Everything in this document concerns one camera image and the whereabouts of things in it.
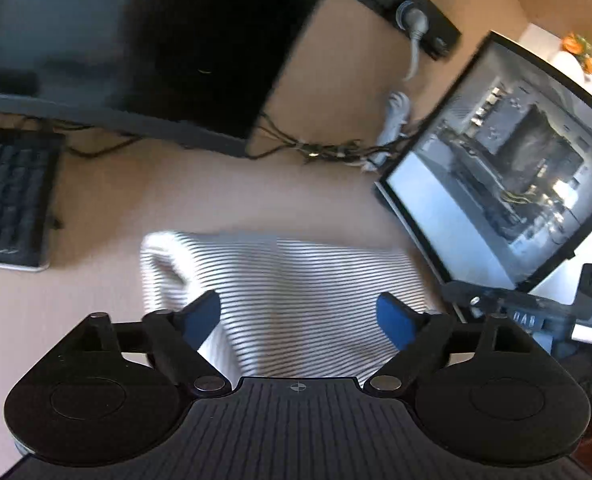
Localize black socket rail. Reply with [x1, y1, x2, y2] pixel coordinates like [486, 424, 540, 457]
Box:
[335, 0, 463, 62]

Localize white power cable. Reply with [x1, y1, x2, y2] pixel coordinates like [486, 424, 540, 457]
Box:
[373, 0, 430, 172]

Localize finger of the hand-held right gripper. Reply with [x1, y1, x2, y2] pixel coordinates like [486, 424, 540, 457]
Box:
[443, 281, 514, 322]

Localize curved computer monitor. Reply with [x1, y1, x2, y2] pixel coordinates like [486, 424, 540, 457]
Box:
[0, 0, 348, 159]

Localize orange flowers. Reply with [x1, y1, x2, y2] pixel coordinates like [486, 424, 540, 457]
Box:
[560, 31, 592, 102]

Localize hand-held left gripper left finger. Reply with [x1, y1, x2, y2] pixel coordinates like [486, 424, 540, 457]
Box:
[76, 290, 231, 397]

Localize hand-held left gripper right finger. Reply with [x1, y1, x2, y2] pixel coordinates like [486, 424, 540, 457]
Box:
[363, 292, 527, 397]

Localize glass-sided computer case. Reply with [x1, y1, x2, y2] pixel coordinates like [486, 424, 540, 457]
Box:
[374, 30, 592, 295]

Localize black keyboard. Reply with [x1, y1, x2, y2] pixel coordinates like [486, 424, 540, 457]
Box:
[0, 125, 65, 274]

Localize bundle of black cables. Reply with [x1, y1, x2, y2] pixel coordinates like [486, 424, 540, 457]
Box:
[248, 114, 427, 171]

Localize striped shirt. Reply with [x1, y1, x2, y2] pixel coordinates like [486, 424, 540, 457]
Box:
[138, 230, 448, 382]

